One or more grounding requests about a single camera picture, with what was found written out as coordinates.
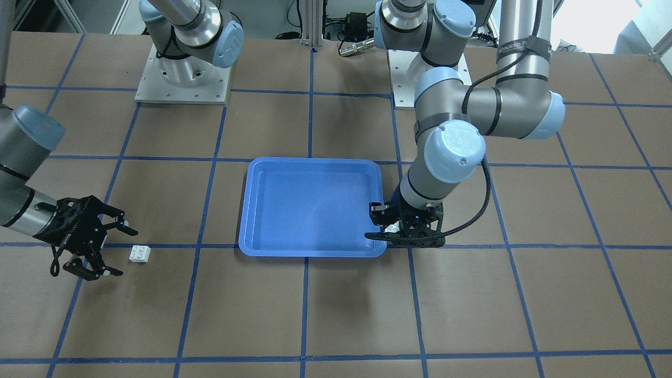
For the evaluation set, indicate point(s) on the white block robot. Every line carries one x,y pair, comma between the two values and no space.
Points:
393,228
139,254

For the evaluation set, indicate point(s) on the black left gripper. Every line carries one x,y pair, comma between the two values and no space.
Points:
376,210

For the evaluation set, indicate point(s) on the aluminium frame post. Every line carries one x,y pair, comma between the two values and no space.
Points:
311,23

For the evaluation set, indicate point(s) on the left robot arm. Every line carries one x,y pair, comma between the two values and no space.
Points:
453,118

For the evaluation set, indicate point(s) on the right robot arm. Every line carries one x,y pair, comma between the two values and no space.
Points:
28,136

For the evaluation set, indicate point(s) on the blue plastic tray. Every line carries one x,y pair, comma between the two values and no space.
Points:
310,207

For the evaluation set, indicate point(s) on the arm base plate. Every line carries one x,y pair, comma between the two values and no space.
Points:
186,81
415,81

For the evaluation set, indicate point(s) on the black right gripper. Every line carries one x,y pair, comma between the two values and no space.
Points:
59,229

